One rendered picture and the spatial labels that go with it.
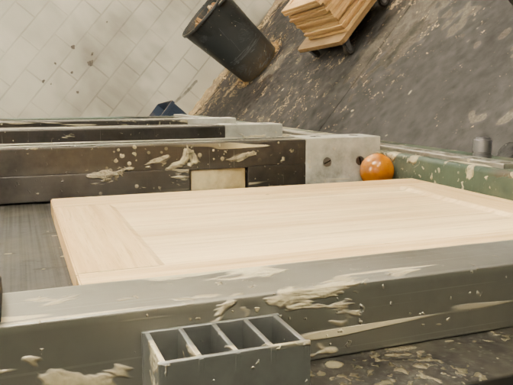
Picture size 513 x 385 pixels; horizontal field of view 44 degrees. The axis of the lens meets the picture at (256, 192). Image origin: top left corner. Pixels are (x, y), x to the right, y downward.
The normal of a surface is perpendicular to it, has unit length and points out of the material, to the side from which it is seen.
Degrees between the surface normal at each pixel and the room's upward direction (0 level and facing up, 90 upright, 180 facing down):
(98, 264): 50
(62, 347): 90
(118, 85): 90
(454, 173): 40
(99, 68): 90
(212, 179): 90
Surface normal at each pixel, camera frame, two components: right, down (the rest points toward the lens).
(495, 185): -0.94, 0.06
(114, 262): 0.00, -0.99
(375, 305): 0.36, 0.15
